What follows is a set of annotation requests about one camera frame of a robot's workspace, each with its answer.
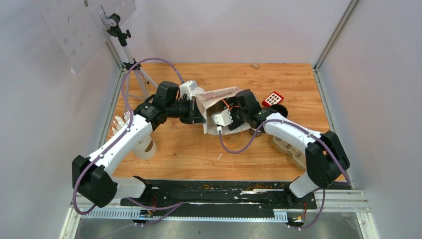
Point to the red box with white grid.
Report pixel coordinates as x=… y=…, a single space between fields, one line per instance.
x=273 y=101

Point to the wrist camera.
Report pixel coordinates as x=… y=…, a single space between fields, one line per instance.
x=187 y=88
x=222 y=118

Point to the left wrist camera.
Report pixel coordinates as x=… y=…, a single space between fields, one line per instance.
x=187 y=88

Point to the dark coffee cup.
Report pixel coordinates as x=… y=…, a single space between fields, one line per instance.
x=256 y=132

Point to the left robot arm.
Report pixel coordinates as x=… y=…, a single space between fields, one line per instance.
x=92 y=175

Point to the paper bag with orange handles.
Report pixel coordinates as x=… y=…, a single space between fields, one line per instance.
x=215 y=101

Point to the cardboard cup carrier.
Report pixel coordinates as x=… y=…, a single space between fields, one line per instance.
x=297 y=157

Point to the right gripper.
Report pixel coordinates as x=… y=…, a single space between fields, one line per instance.
x=236 y=122

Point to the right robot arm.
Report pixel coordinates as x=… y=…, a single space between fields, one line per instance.
x=324 y=154

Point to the white lid stack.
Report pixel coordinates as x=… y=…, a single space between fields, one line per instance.
x=196 y=91

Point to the black cup stack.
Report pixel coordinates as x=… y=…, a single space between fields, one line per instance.
x=280 y=110

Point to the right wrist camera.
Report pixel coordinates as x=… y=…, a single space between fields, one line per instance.
x=222 y=118

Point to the white cup with paper sleeves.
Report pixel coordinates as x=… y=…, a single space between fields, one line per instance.
x=145 y=149

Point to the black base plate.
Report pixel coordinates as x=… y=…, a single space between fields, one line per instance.
x=223 y=199

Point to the white perforated panel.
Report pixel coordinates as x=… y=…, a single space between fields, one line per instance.
x=81 y=26

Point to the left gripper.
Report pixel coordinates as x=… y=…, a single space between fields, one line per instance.
x=198 y=118

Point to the grey tripod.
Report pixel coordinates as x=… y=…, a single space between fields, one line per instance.
x=115 y=30

